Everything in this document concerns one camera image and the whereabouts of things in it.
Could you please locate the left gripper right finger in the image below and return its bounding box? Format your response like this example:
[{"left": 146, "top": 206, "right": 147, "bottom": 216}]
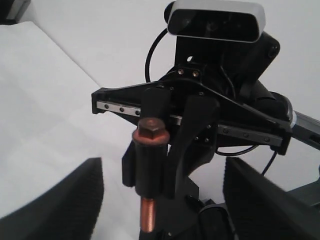
[{"left": 223, "top": 157, "right": 320, "bottom": 240}]

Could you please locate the copper bolt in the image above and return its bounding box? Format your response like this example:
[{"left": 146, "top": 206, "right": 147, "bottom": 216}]
[{"left": 131, "top": 118, "right": 171, "bottom": 232}]

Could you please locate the black sleeve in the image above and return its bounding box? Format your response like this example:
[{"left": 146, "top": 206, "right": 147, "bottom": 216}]
[{"left": 133, "top": 141, "right": 168, "bottom": 198}]

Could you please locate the black cable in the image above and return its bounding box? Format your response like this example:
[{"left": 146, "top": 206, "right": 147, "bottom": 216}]
[
  {"left": 214, "top": 144, "right": 279, "bottom": 177},
  {"left": 144, "top": 26, "right": 176, "bottom": 84}
]

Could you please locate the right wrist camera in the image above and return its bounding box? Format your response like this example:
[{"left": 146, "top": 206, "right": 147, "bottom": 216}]
[{"left": 164, "top": 0, "right": 266, "bottom": 44}]

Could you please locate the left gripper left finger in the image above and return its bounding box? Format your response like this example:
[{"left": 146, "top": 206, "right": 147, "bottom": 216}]
[{"left": 0, "top": 156, "right": 105, "bottom": 240}]

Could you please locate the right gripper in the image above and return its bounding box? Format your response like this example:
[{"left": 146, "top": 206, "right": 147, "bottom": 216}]
[{"left": 91, "top": 31, "right": 292, "bottom": 200}]

